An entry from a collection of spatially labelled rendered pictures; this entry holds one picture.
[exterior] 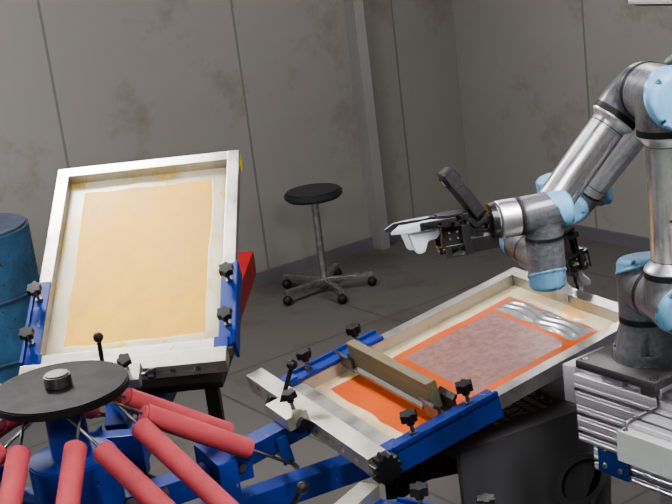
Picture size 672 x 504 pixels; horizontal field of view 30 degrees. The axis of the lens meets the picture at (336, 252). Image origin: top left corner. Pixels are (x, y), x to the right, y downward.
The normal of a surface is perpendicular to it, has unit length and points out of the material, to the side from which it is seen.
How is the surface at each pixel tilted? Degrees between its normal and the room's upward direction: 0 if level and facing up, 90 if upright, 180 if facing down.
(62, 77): 90
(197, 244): 32
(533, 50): 90
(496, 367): 11
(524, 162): 90
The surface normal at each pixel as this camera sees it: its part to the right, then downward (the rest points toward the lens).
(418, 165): 0.59, 0.15
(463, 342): -0.28, -0.90
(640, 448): -0.80, 0.26
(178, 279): -0.12, -0.66
